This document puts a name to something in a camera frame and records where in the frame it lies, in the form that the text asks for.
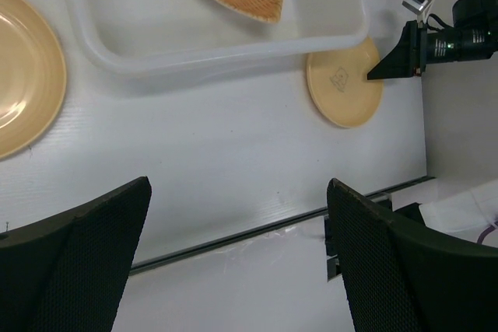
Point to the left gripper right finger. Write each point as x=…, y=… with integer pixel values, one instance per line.
x=400, y=275

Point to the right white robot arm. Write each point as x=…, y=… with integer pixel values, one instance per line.
x=473, y=37

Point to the tan round plate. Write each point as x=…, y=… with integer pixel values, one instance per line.
x=33, y=76
x=338, y=85

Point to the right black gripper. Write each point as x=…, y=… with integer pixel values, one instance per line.
x=407, y=58

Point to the clear plastic bin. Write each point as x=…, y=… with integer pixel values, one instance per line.
x=148, y=37

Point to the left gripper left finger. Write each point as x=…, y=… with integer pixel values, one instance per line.
x=68, y=272

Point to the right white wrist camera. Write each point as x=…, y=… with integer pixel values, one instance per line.
x=421, y=8

